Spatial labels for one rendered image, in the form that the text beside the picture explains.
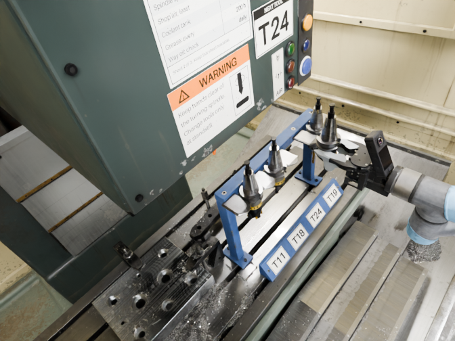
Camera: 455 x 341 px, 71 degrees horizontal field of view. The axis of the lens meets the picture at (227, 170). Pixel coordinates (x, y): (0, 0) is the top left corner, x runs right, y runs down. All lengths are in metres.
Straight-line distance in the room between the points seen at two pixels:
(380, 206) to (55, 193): 1.24
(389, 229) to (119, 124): 1.24
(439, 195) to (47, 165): 1.05
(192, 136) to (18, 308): 1.47
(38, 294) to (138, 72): 1.51
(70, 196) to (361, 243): 1.08
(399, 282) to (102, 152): 1.16
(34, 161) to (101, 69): 0.75
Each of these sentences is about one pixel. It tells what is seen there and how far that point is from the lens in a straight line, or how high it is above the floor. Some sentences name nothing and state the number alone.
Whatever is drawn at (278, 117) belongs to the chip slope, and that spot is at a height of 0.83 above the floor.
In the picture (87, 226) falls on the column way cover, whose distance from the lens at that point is 1.30.
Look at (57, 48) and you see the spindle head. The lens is 0.34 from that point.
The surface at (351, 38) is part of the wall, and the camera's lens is 1.44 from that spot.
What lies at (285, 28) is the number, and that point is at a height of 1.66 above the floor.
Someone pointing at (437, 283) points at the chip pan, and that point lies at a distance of 1.44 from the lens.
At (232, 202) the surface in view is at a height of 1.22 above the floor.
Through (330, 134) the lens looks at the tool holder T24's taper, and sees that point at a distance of 0.87.
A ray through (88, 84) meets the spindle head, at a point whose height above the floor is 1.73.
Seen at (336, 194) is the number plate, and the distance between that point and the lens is 1.24.
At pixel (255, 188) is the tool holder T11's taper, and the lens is 0.84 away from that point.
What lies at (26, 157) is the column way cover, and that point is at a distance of 1.07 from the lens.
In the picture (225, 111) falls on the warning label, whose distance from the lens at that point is 0.49.
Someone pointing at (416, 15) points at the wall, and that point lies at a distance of 1.32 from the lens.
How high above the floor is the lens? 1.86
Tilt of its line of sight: 44 degrees down
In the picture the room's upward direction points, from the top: 12 degrees counter-clockwise
